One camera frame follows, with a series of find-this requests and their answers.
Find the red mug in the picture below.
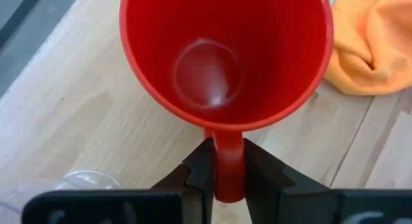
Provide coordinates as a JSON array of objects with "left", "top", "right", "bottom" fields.
[{"left": 118, "top": 0, "right": 334, "bottom": 204}]

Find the clear plastic cup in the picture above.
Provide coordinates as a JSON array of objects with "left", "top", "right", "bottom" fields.
[{"left": 0, "top": 169, "right": 123, "bottom": 216}]

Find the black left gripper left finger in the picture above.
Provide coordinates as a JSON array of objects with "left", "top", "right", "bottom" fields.
[{"left": 150, "top": 138, "right": 216, "bottom": 224}]

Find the orange cloth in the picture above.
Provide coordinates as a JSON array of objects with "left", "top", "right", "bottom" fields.
[{"left": 323, "top": 0, "right": 412, "bottom": 97}]

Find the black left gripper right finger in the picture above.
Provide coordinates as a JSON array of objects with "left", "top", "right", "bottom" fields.
[{"left": 243, "top": 138, "right": 342, "bottom": 224}]

